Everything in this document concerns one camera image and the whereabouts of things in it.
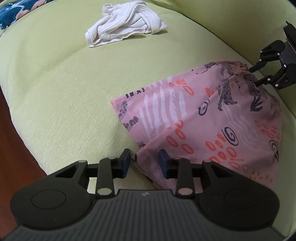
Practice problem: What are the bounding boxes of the blue patterned pillow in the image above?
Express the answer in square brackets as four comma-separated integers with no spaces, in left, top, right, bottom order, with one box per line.
[1,0,51,30]

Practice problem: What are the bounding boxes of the pink patterned shorts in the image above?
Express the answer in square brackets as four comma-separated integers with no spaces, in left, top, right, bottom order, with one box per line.
[111,61,281,189]

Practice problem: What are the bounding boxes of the white crumpled garment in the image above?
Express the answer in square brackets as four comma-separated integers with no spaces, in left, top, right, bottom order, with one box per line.
[85,1,168,48]

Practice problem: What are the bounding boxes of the green sofa cover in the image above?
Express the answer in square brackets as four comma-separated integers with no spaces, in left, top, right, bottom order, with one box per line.
[1,1,295,237]

